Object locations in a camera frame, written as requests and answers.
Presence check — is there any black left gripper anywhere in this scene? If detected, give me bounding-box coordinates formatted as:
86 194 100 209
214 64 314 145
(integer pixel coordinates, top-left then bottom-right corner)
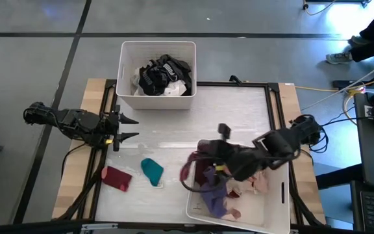
99 104 140 153

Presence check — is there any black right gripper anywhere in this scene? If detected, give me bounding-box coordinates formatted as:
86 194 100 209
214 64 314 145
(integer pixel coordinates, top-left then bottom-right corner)
190 123 268 183

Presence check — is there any blue purple sock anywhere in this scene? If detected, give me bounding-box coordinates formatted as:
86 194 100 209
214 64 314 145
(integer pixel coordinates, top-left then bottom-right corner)
199 166 229 219

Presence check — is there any black underwear white Puma waistband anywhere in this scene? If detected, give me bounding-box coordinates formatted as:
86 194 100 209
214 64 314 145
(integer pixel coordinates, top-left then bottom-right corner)
138 60 179 97

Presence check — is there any salmon pink garment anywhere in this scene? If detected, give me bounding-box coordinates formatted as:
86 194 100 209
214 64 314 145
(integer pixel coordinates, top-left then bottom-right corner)
229 168 269 196

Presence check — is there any light pink garment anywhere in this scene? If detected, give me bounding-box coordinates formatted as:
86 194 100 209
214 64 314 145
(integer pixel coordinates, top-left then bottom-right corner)
221 207 242 222

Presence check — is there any black garment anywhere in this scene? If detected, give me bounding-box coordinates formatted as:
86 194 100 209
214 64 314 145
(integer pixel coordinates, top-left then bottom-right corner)
156 54 193 97

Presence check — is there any white perforated plastic basket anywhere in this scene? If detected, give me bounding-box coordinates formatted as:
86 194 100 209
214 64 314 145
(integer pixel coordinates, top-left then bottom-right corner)
115 40 197 111
185 138 291 234

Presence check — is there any teal sock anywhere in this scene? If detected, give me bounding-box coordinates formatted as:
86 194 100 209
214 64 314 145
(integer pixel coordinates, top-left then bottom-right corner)
140 157 164 187

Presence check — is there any wooden side board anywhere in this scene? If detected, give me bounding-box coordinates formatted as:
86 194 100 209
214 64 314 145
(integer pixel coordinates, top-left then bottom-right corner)
277 83 327 226
51 77 107 220

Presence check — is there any dark red sock pink toe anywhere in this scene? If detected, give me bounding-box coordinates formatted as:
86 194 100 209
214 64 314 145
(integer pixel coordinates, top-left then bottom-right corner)
101 165 133 192

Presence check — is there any black stand leg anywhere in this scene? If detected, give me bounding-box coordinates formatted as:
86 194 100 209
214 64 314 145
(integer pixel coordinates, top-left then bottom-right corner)
56 164 107 222
290 191 324 228

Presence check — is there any black desk leg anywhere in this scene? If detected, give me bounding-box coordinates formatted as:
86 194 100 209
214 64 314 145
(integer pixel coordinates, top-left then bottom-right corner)
315 163 364 190

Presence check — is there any black floor bar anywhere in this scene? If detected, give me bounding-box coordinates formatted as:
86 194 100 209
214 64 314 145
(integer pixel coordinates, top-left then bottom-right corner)
332 79 374 90

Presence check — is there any person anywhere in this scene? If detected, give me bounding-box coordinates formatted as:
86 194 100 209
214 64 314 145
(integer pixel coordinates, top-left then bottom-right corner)
325 6 374 66

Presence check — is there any black stand base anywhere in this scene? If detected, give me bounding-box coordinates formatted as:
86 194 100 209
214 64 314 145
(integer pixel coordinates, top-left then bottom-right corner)
302 0 371 9

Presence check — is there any black table frame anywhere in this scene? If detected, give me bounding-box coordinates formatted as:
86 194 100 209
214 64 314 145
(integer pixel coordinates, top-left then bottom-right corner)
76 79 306 228

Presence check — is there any silver metal bracket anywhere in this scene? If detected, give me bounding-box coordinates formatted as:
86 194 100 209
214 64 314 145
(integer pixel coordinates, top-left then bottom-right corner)
81 222 119 233

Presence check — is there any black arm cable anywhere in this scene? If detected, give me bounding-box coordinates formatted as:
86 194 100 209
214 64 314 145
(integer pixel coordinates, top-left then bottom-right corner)
307 125 330 154

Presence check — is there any yellow cable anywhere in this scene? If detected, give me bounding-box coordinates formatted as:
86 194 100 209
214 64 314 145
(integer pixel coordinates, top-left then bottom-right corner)
293 73 374 95

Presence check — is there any white cable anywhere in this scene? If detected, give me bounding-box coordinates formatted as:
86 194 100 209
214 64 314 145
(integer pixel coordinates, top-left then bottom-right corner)
300 55 374 111

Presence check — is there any orange floor cable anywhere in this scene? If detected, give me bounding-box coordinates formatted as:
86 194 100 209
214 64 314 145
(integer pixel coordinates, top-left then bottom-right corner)
302 0 337 16

